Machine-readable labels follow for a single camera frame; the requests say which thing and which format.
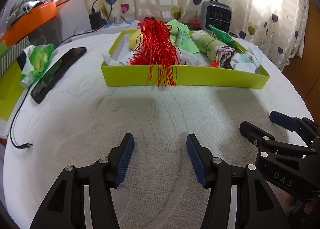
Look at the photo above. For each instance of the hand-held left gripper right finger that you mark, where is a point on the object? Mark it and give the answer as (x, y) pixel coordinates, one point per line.
(195, 161)

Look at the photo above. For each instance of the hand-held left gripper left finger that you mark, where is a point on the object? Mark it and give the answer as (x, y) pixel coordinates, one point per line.
(126, 161)

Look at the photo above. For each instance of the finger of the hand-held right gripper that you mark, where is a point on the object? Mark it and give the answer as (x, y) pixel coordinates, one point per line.
(282, 119)
(257, 135)

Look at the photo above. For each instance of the small pale blue sock bundle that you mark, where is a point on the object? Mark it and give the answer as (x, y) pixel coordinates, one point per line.
(246, 60)

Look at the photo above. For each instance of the lime green cardboard box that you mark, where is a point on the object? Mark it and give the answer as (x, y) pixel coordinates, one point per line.
(212, 77)

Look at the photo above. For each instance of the green towel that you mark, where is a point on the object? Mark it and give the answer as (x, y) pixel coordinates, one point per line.
(210, 46)

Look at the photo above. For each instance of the green foil packet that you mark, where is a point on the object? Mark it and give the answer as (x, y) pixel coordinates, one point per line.
(222, 35)

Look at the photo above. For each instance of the white sock bundle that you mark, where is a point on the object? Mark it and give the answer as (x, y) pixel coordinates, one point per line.
(111, 58)

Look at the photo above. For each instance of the red tassel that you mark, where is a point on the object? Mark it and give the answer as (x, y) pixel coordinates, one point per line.
(155, 46)

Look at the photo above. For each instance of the green cloth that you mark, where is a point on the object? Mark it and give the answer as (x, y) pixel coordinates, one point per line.
(185, 38)

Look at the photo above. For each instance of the yellow sponge with green scourer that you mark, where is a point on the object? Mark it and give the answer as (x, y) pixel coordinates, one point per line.
(135, 38)

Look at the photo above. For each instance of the wooden wardrobe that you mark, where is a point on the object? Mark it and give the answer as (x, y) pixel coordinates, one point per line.
(313, 56)

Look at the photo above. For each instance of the black smartphone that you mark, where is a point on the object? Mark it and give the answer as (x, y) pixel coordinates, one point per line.
(57, 71)

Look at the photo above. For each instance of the small grey fan heater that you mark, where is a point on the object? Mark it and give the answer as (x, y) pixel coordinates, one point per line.
(217, 16)

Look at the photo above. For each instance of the plaid cloth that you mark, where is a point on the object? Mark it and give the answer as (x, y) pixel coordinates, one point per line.
(193, 24)

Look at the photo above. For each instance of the green tissue packet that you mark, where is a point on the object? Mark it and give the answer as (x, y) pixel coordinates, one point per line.
(37, 61)

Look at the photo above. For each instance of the white and blue power strip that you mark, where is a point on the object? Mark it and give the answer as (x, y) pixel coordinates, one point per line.
(125, 24)

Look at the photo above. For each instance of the black charger adapter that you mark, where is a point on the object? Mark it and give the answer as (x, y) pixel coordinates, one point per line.
(95, 20)

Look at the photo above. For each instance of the black patterned box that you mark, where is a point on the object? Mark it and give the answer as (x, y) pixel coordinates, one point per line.
(45, 31)

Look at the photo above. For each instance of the orange tray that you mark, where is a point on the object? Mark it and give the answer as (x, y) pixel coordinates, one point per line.
(32, 16)

